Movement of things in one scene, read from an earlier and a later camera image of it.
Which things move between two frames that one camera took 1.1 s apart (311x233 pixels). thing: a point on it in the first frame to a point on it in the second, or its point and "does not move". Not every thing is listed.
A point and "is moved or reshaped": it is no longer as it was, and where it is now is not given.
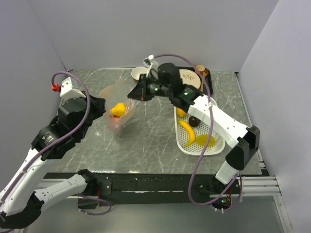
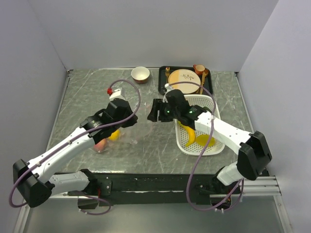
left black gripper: [98, 104] to [131, 121]
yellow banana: [191, 131] does not move
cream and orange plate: [189, 78] does not move
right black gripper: [140, 91] to [158, 105]
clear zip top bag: [118, 92] to [136, 134]
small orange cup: [199, 69] does not move
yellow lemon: [119, 109] is moved or reshaped
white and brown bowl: [137, 71] does not move
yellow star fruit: [201, 140] does not move
